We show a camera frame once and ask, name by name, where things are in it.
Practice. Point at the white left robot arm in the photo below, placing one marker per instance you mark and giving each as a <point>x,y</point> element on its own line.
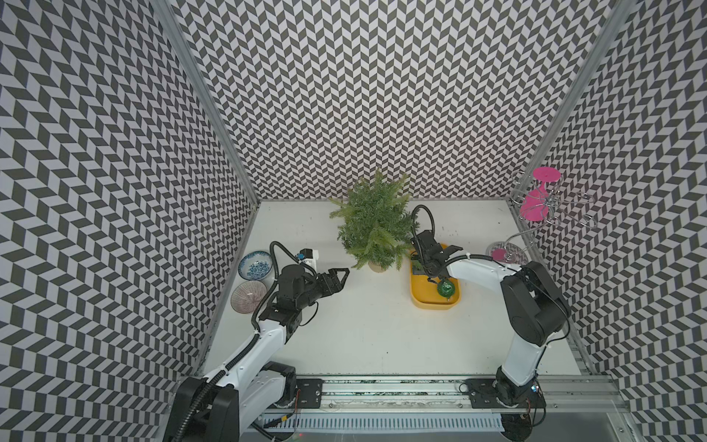
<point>227,401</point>

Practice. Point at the blue patterned bowl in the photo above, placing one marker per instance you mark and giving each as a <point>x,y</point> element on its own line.
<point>255,265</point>

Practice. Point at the pink ribbed glass bowl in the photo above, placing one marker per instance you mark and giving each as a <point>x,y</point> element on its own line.
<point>247,296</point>

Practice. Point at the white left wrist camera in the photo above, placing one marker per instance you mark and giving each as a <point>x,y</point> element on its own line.
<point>309,257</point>

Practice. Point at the yellow plastic tray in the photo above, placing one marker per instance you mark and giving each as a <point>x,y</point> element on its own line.
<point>424,294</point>

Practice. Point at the white slotted cable duct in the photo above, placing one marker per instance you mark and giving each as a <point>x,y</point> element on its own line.
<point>391,423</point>

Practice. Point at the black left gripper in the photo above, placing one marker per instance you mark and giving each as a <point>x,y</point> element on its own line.
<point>336,286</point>

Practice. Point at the small green christmas tree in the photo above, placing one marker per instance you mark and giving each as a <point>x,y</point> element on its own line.
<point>376,224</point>

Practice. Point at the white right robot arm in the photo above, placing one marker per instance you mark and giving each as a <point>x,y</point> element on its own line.
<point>535,308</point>

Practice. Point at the metal base rail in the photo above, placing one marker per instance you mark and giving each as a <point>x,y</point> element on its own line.
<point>459,394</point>

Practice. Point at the green glitter ball ornament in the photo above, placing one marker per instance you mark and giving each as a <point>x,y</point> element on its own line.
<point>446,288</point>

